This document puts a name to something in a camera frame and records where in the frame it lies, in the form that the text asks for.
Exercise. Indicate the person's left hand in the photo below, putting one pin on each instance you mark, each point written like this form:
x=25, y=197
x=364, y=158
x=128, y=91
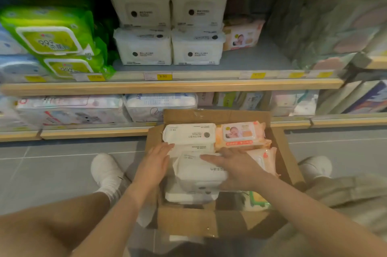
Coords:
x=154, y=163

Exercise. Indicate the person's right hand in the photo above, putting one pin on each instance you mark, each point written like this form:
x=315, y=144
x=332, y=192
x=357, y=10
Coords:
x=242, y=170

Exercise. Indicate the orange baby wipes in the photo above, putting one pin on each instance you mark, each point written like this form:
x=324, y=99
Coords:
x=243, y=34
x=267, y=160
x=242, y=136

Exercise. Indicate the yellow lid wet wipes packet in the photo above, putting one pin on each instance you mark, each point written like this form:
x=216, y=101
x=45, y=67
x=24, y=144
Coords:
x=257, y=200

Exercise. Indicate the brown cardboard box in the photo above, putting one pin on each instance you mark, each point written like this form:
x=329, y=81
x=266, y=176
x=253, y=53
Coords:
x=187, y=220

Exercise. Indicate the wooden store shelving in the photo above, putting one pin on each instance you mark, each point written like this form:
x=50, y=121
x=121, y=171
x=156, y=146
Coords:
x=181, y=87

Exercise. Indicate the green pink tissue bundle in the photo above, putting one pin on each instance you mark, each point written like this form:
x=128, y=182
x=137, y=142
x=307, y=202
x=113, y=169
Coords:
x=317, y=30

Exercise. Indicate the blue cartoon wet wipes packet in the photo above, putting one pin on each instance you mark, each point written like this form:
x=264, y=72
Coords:
x=9, y=42
x=18, y=67

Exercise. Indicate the person's left forearm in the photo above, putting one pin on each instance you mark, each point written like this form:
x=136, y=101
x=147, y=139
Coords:
x=112, y=223

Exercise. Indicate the person's right forearm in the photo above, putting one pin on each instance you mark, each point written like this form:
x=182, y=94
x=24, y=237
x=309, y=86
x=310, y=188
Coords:
x=317, y=220

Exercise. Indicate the neighbouring wooden shelf unit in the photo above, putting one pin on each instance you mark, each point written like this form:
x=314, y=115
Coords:
x=347, y=121

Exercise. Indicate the person's left leg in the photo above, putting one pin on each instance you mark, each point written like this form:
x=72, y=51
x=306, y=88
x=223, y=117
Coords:
x=45, y=223

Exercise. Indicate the white sock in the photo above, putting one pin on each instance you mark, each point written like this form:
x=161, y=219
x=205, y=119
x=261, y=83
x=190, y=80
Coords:
x=113, y=191

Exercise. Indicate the white pack with blue print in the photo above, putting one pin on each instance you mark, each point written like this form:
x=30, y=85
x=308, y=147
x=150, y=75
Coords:
x=160, y=107

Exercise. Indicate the yellow price tag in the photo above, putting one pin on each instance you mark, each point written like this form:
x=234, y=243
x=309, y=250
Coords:
x=325, y=74
x=90, y=77
x=254, y=75
x=34, y=78
x=158, y=77
x=296, y=75

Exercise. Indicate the clear pack with red print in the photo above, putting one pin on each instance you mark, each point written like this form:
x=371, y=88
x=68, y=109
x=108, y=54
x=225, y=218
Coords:
x=69, y=111

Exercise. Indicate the beige shorts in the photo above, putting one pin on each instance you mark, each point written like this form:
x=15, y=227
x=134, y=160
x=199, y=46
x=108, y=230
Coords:
x=356, y=196

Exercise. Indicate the grey metal shelf bracket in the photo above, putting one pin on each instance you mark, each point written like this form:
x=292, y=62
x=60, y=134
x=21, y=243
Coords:
x=358, y=63

